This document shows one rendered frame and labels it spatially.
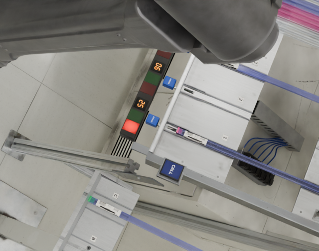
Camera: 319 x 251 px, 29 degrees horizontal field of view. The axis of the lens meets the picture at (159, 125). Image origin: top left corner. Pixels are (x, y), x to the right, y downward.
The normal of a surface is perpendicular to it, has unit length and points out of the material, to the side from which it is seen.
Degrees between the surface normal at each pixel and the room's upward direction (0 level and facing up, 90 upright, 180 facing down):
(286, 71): 0
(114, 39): 89
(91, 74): 0
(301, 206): 42
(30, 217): 0
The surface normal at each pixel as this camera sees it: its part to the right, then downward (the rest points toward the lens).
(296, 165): 0.64, 0.07
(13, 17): -0.67, -0.44
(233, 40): 0.03, 0.76
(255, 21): 0.54, 0.25
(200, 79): 0.04, -0.25
